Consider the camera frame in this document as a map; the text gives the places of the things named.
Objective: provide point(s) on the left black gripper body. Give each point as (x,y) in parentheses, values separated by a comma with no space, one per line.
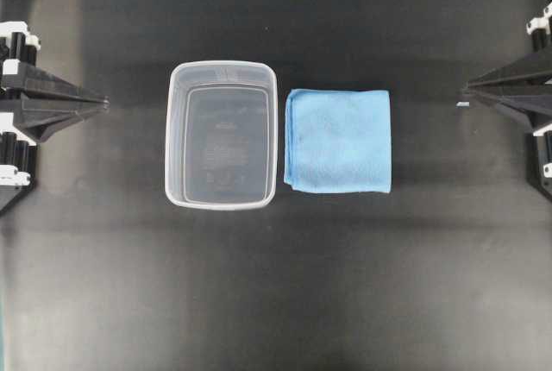
(18,150)

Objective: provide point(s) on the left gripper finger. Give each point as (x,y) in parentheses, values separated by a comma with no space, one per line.
(41,120)
(35,81)

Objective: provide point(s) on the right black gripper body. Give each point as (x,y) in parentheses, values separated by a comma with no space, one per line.
(539,29)

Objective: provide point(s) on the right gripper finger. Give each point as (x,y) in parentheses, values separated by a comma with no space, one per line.
(522,103)
(535,67)

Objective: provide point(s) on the clear plastic container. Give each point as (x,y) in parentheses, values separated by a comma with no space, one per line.
(221,146)

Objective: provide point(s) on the folded blue towel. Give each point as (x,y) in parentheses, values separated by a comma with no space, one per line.
(338,141)

